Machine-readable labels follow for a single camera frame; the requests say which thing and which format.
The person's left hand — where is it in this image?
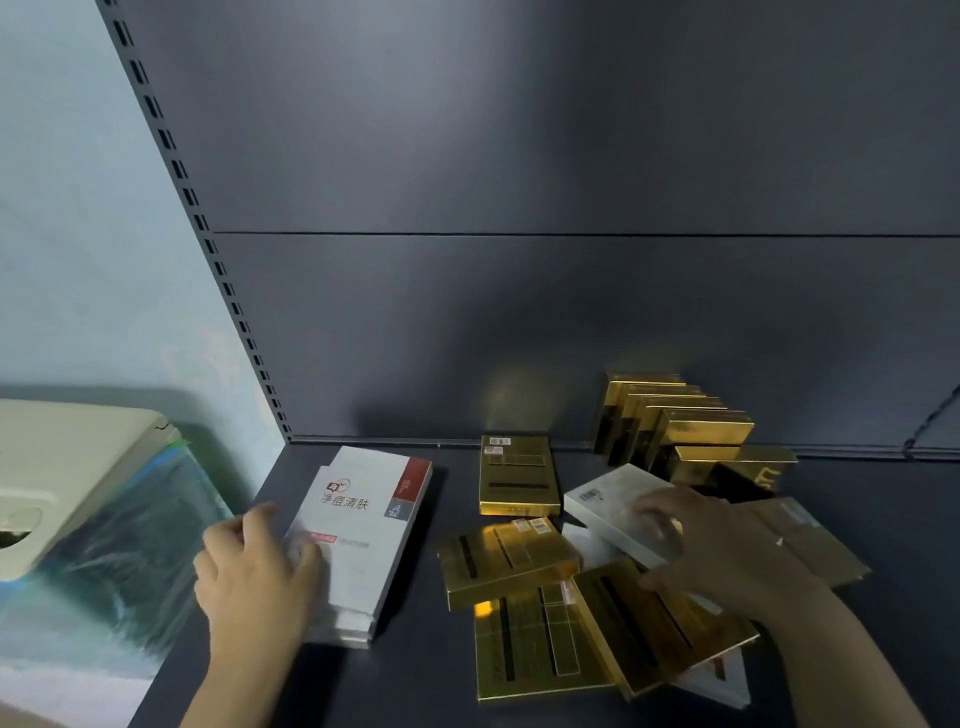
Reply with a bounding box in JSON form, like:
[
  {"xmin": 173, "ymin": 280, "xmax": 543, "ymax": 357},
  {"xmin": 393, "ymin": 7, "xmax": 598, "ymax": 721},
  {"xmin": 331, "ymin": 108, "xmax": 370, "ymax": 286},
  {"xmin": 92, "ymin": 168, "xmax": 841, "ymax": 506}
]
[{"xmin": 192, "ymin": 501, "xmax": 325, "ymax": 648}]

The person's right hand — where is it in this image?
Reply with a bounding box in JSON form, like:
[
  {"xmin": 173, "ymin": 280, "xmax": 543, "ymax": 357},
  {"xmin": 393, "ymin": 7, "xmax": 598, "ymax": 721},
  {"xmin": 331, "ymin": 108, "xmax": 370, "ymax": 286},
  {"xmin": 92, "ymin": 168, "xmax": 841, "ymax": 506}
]
[{"xmin": 633, "ymin": 486, "xmax": 832, "ymax": 625}]

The white box with red label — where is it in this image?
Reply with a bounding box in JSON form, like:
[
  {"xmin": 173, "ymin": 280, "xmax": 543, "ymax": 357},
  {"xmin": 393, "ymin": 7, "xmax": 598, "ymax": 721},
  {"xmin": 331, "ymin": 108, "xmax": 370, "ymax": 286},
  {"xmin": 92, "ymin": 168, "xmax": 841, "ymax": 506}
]
[{"xmin": 283, "ymin": 445, "xmax": 435, "ymax": 627}]

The silver white box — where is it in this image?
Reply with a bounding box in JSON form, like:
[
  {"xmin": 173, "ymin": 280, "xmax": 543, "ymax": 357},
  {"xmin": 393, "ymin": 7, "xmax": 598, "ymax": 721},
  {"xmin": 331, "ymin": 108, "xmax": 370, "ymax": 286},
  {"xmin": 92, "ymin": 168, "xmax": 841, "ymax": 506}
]
[{"xmin": 563, "ymin": 462, "xmax": 685, "ymax": 573}]

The person's right forearm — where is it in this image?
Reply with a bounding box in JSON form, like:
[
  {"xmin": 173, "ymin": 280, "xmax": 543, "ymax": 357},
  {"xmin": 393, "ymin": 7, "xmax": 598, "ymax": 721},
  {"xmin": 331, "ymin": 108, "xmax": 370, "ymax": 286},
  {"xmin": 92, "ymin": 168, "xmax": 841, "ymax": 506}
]
[{"xmin": 753, "ymin": 583, "xmax": 933, "ymax": 728}]

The person's left forearm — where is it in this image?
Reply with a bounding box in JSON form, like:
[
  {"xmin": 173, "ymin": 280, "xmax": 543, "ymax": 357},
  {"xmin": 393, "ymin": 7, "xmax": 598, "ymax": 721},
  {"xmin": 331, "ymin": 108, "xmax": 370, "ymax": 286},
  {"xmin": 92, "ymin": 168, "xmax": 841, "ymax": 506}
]
[{"xmin": 178, "ymin": 636, "xmax": 310, "ymax": 728}]

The flat gold box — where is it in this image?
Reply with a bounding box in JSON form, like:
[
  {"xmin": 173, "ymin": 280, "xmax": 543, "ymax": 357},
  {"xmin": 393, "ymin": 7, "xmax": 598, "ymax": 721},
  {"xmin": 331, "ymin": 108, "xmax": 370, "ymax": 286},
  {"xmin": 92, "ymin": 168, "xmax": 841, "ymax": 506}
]
[
  {"xmin": 571, "ymin": 558, "xmax": 761, "ymax": 700},
  {"xmin": 437, "ymin": 516, "xmax": 582, "ymax": 612},
  {"xmin": 478, "ymin": 434, "xmax": 563, "ymax": 518},
  {"xmin": 473, "ymin": 581, "xmax": 619, "ymax": 704}
]

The plain white box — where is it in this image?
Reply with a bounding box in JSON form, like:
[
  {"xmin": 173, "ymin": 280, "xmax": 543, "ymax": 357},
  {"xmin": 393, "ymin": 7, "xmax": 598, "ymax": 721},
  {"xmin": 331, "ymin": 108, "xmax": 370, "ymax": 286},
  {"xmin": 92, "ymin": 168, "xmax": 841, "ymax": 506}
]
[{"xmin": 303, "ymin": 600, "xmax": 385, "ymax": 651}]

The white box with grey print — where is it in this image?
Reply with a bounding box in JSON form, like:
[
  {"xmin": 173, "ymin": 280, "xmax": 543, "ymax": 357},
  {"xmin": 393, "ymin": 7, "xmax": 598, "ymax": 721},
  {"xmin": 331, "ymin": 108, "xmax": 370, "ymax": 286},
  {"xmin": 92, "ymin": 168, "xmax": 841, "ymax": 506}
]
[{"xmin": 669, "ymin": 646, "xmax": 753, "ymax": 711}]

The row of standing gold boxes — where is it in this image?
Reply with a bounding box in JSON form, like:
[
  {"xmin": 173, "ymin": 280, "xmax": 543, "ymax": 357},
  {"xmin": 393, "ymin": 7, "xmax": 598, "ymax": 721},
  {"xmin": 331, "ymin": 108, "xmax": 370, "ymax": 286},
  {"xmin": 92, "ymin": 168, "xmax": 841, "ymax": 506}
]
[{"xmin": 596, "ymin": 371, "xmax": 801, "ymax": 496}]

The dull gold box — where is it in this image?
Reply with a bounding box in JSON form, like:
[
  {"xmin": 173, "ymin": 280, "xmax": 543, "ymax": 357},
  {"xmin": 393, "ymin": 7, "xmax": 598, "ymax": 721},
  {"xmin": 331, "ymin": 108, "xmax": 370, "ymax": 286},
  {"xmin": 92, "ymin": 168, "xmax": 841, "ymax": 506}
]
[{"xmin": 738, "ymin": 495, "xmax": 873, "ymax": 595}]

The clear plastic wrapped package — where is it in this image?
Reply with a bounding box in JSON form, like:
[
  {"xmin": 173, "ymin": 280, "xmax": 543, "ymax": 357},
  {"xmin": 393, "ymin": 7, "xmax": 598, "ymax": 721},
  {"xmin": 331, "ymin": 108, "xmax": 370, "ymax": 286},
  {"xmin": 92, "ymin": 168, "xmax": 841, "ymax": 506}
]
[{"xmin": 0, "ymin": 441, "xmax": 235, "ymax": 680}]

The beige plastic tray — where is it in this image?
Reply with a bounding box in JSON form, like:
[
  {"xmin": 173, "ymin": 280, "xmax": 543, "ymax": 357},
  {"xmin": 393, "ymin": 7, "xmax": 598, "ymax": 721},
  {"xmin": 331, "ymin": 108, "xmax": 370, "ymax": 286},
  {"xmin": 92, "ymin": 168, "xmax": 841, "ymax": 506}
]
[{"xmin": 0, "ymin": 398, "xmax": 183, "ymax": 583}]

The grey slotted shelf upright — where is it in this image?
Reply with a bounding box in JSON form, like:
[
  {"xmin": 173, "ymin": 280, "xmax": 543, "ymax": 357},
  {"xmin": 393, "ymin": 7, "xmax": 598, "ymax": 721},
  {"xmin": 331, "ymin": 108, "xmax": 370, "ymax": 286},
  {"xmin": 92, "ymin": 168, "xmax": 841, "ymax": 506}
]
[
  {"xmin": 902, "ymin": 386, "xmax": 960, "ymax": 460},
  {"xmin": 95, "ymin": 0, "xmax": 295, "ymax": 445}
]

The dark grey shelf back panel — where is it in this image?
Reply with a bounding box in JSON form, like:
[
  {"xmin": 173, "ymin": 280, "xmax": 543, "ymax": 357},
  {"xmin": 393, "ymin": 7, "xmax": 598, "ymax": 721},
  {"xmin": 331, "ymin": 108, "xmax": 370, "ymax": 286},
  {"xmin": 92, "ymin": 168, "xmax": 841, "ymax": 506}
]
[{"xmin": 118, "ymin": 0, "xmax": 960, "ymax": 238}]

